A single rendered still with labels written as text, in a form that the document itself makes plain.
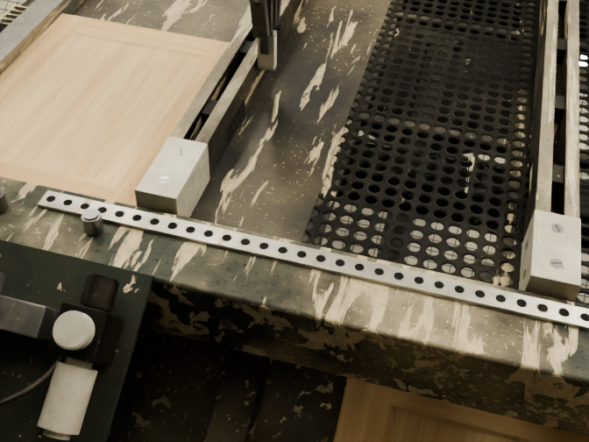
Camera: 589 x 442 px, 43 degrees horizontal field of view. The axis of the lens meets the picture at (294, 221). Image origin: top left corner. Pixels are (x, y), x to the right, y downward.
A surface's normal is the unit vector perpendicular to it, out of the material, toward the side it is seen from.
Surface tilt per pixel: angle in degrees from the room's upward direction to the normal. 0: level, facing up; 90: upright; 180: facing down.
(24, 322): 90
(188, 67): 58
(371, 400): 90
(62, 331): 90
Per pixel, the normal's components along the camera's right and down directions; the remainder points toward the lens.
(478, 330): 0.03, -0.71
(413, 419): -0.11, -0.25
